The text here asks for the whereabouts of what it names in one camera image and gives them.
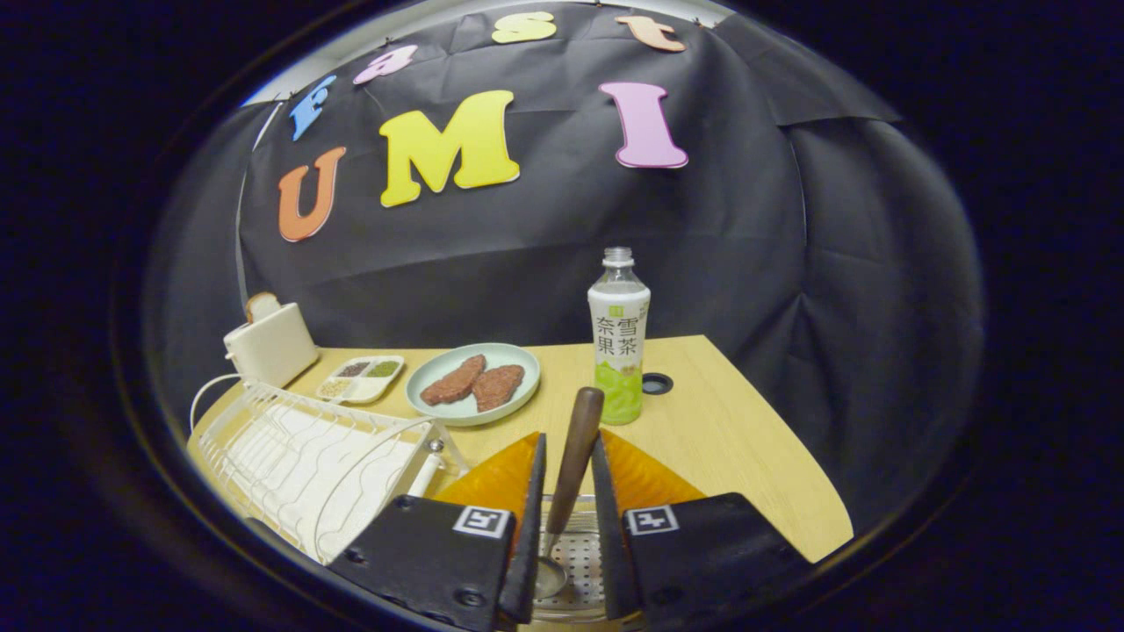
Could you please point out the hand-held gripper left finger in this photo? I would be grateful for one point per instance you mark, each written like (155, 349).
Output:
(531, 527)

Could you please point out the black backdrop cloth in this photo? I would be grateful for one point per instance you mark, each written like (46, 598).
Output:
(527, 263)

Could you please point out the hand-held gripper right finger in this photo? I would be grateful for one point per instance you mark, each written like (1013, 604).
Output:
(608, 527)

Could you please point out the pale green plate with meat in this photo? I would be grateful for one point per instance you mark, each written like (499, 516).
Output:
(514, 355)

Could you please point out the bread slice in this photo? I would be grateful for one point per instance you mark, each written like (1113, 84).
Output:
(261, 305)

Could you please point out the white toaster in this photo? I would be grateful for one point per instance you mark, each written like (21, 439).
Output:
(272, 347)

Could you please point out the white divided seasoning tray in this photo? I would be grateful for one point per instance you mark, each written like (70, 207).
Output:
(367, 386)

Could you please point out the green label drink bottle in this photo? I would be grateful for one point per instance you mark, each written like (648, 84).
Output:
(619, 342)

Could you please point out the brown meat piece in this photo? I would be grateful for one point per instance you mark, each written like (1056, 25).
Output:
(452, 382)
(498, 386)

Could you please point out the black table grommet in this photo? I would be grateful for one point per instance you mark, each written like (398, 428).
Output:
(657, 384)

